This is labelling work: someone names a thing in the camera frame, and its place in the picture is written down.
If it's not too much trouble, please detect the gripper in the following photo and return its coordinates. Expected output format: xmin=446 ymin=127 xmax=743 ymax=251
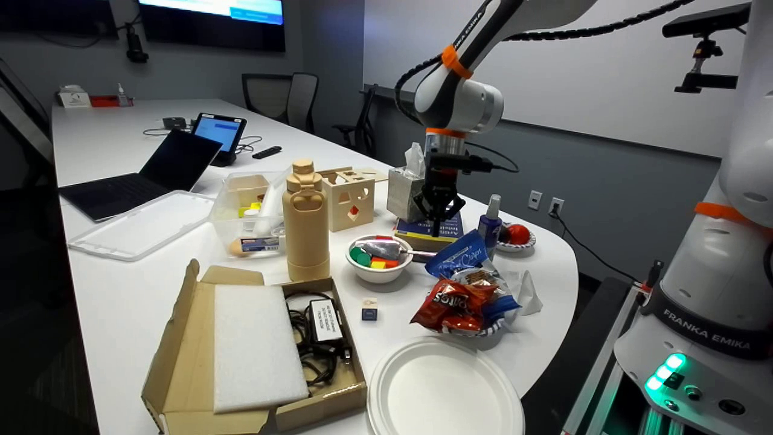
xmin=414 ymin=171 xmax=467 ymax=237

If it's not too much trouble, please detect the black laptop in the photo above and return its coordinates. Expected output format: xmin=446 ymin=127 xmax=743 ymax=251
xmin=58 ymin=128 xmax=223 ymax=223

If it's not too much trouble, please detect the white paper plate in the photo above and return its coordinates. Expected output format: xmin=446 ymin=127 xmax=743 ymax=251
xmin=367 ymin=337 xmax=525 ymax=435

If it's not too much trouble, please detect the clear plastic container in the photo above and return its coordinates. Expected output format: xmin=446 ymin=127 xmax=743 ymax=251
xmin=209 ymin=170 xmax=292 ymax=260

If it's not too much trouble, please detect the white crumpled napkin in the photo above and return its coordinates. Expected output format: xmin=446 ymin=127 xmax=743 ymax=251
xmin=502 ymin=269 xmax=544 ymax=317

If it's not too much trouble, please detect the blue book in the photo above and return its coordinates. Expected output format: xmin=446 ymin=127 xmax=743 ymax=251
xmin=393 ymin=211 xmax=465 ymax=253

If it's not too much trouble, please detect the blue spray bottle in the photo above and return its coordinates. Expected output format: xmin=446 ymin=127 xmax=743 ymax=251
xmin=476 ymin=194 xmax=504 ymax=259

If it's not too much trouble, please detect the red chip bag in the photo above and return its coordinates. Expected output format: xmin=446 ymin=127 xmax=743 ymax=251
xmin=410 ymin=279 xmax=499 ymax=334

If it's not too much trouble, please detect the row of office chairs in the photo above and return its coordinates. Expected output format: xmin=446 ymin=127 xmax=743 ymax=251
xmin=241 ymin=72 xmax=320 ymax=135

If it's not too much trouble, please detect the black power adapter with cable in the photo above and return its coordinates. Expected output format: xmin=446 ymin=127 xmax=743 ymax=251
xmin=285 ymin=291 xmax=354 ymax=386

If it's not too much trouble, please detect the patterned paper bowl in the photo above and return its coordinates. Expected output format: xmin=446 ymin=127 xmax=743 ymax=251
xmin=444 ymin=314 xmax=507 ymax=338
xmin=496 ymin=227 xmax=537 ymax=253

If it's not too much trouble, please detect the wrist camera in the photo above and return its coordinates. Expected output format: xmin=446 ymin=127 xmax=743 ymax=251
xmin=429 ymin=153 xmax=493 ymax=174

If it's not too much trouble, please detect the white foam sheet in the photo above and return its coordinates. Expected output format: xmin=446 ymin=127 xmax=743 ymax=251
xmin=213 ymin=283 xmax=310 ymax=415

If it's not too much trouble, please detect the white tissue box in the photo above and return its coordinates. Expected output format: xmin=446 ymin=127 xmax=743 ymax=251
xmin=57 ymin=84 xmax=92 ymax=109

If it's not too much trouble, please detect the whiteboard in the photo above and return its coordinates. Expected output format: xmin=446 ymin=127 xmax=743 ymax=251
xmin=362 ymin=0 xmax=745 ymax=159

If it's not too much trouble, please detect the clear plastic lid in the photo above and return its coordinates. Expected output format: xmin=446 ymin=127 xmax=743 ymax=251
xmin=68 ymin=190 xmax=217 ymax=262

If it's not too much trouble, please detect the grey tissue box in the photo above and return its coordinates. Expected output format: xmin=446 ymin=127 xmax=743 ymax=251
xmin=386 ymin=142 xmax=428 ymax=224

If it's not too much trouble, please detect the black cable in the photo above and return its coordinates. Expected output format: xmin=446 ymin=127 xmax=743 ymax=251
xmin=551 ymin=207 xmax=642 ymax=285

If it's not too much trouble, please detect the wall monitor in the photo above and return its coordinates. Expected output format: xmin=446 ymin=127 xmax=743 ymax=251
xmin=137 ymin=0 xmax=287 ymax=53

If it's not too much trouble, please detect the dark blue snack packet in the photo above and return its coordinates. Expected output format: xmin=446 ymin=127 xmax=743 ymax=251
xmin=482 ymin=294 xmax=522 ymax=322

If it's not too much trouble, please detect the black tablet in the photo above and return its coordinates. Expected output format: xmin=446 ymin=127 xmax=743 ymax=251
xmin=191 ymin=112 xmax=248 ymax=168

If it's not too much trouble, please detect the wooden shape sorter box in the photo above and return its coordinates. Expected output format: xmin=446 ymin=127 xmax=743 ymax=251
xmin=318 ymin=167 xmax=388 ymax=233

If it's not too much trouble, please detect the black webcam on mount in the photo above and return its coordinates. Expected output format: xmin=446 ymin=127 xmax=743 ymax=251
xmin=124 ymin=23 xmax=150 ymax=63

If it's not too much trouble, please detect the open cardboard box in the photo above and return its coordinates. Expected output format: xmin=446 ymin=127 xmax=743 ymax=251
xmin=141 ymin=259 xmax=368 ymax=435

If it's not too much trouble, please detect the brown snack packet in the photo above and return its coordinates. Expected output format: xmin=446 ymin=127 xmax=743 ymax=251
xmin=450 ymin=268 xmax=503 ymax=288

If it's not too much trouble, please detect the tan water bottle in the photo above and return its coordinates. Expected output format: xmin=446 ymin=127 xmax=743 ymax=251
xmin=282 ymin=158 xmax=332 ymax=282

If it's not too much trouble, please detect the camera on mount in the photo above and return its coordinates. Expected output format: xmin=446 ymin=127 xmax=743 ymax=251
xmin=662 ymin=2 xmax=753 ymax=95

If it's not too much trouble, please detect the white bowl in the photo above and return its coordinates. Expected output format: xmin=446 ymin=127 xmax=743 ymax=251
xmin=345 ymin=234 xmax=415 ymax=284

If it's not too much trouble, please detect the blue chip bag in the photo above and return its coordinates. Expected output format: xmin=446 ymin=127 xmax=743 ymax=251
xmin=425 ymin=229 xmax=489 ymax=279

